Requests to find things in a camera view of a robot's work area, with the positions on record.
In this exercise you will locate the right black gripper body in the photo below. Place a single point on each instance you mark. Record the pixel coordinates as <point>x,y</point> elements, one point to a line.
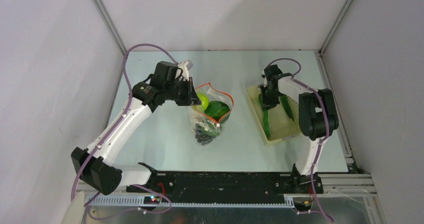
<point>269,95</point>

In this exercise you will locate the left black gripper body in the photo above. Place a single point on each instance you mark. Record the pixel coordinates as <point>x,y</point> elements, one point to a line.
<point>180,91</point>

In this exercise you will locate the green apple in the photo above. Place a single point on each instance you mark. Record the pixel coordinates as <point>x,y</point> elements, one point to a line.
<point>204,102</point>

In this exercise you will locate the clear zip top bag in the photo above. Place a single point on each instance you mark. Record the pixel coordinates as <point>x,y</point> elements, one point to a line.
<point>213,94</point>

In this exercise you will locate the green bell pepper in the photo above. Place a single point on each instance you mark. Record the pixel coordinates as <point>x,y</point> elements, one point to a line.
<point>217,112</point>

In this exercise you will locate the dark purple grape bunch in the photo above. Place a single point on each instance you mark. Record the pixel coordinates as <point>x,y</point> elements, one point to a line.
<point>204,133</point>

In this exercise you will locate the green chili pepper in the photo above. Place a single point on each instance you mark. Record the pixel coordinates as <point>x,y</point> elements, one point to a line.
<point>265,118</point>

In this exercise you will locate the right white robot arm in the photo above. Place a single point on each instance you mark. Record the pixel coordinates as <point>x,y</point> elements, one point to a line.
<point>317,115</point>

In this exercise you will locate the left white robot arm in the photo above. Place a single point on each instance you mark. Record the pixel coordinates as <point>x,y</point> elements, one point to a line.
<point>94,165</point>

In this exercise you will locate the cream perforated plastic basket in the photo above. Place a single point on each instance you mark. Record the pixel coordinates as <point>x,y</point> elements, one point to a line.
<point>281,127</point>

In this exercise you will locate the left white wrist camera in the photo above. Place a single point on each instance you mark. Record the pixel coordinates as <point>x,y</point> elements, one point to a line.
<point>185,66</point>

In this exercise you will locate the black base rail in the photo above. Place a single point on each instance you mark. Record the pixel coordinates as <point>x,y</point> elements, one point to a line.
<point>187,187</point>

